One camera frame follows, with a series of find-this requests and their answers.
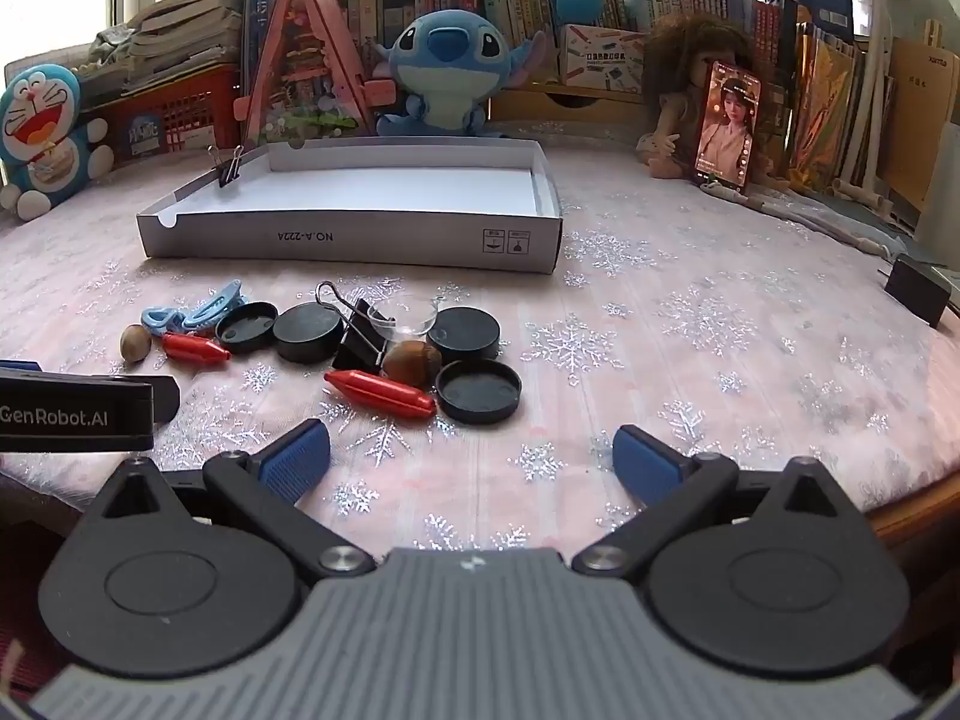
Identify small black binder clip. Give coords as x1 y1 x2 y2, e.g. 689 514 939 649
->
208 144 245 189

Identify pale blue books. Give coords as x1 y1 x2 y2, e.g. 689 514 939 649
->
627 0 751 35

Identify small black box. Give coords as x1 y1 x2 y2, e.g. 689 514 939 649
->
883 255 952 328

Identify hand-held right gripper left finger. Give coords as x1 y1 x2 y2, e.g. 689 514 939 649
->
79 418 376 580

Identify large black binder clip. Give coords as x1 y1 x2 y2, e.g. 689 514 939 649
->
315 281 392 373

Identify blue cat plush toy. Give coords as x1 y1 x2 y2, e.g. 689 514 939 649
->
0 64 115 222

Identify black round cap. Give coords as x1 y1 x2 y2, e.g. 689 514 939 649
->
272 305 344 362
426 306 501 362

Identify pink snowflake tablecloth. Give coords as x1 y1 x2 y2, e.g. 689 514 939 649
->
0 120 960 541

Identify white pipe stand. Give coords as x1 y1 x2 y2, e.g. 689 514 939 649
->
831 0 897 207

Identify smartphone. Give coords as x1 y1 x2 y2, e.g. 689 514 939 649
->
691 60 762 192

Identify dark brown nut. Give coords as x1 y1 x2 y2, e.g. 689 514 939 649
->
382 340 443 391

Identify blue plastic clip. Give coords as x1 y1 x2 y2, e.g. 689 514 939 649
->
141 306 185 338
182 281 250 331

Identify blue alien plush toy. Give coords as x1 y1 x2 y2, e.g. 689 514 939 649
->
373 9 560 137

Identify row of upright thin books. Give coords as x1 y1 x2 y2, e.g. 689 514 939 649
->
750 0 867 182

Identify brown-haired doll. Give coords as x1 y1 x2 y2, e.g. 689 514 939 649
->
636 13 773 181

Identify pink triangular block display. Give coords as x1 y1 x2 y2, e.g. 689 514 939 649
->
234 0 398 149

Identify white cardboard box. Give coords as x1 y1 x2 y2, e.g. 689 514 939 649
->
136 139 563 275

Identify brown cardboard sheet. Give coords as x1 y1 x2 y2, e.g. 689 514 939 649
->
885 34 960 232

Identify red plastic crate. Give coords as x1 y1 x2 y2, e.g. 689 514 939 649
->
79 64 245 166

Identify wooden drawer box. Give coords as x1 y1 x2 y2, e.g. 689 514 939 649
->
487 82 653 125

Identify clear plastic cup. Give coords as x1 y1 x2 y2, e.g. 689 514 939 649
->
367 298 440 343

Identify stack of worn books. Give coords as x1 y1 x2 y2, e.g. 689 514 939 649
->
90 0 248 91

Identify black round lid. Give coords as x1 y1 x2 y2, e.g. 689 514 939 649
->
215 301 280 353
435 360 522 422

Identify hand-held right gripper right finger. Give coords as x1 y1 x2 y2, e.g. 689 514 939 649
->
570 424 863 578

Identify printed cardboard carton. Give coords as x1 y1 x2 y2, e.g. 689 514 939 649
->
559 24 647 91

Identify red plastic capsule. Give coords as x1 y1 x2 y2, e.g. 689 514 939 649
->
324 369 437 419
163 332 231 366

